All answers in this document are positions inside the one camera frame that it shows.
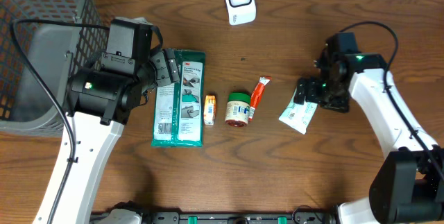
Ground white teal wipes packet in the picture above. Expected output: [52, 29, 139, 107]
[278, 89, 318, 135]

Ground green 3M cloth package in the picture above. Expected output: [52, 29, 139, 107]
[151, 49, 206, 147]

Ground orange stick sachet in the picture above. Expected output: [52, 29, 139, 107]
[248, 76, 272, 121]

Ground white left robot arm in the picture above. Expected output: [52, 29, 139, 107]
[34, 17, 180, 223]

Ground small orange white box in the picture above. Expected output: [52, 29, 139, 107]
[203, 95, 216, 126]

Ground grey plastic mesh basket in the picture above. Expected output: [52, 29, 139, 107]
[1, 0, 108, 137]

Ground white barcode scanner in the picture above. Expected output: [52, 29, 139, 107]
[225, 0, 257, 26]

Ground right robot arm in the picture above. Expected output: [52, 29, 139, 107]
[293, 32, 443, 223]

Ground green lid jar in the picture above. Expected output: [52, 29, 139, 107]
[225, 92, 250, 127]

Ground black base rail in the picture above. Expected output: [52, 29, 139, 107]
[142, 209, 336, 224]

